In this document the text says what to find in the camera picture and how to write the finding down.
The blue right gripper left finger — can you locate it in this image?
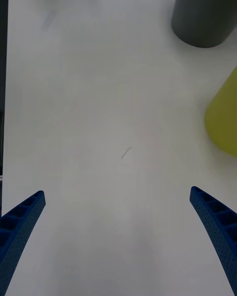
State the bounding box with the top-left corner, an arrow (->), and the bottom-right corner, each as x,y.
0,190 -> 46,296

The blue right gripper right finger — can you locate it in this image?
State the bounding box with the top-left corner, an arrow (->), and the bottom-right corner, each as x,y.
189,185 -> 237,296

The yellow-green plastic bin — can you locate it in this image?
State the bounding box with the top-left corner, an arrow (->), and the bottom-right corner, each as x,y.
204,66 -> 237,158

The grey plastic bin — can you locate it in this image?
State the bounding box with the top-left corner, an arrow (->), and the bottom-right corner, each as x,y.
171,0 -> 237,49

